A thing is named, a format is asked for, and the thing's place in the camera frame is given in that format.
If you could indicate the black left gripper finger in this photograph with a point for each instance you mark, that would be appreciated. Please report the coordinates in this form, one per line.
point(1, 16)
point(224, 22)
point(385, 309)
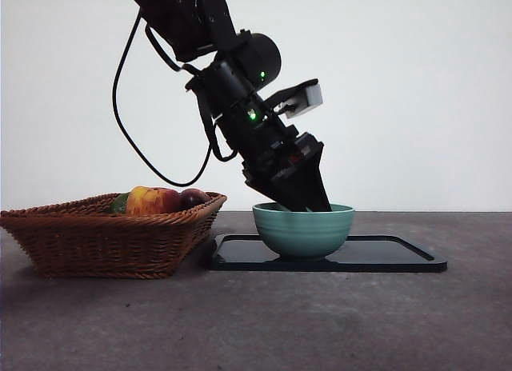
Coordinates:
point(272, 191)
point(310, 187)

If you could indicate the teal ceramic bowl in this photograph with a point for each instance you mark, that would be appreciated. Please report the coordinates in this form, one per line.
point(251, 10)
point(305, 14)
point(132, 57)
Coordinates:
point(304, 237)

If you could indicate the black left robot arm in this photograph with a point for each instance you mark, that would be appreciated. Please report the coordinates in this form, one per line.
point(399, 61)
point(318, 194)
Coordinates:
point(192, 19)

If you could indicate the dark red plum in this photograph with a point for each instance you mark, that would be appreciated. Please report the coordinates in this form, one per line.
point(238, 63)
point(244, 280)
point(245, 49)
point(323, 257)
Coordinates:
point(194, 198)

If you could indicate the dark rectangular tray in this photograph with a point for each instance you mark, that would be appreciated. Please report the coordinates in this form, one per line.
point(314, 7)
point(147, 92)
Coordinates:
point(380, 255)

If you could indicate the red and yellow apple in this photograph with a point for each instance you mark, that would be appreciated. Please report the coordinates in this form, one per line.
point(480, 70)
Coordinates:
point(150, 201)

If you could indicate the green fruit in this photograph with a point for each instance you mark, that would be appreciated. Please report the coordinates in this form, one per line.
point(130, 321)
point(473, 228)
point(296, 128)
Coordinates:
point(120, 204)

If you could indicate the brown wicker basket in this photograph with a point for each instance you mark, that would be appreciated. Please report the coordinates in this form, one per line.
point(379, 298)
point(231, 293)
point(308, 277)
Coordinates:
point(104, 247)

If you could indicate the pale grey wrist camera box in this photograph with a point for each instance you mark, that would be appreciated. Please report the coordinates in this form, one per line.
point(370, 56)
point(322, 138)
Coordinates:
point(314, 96)

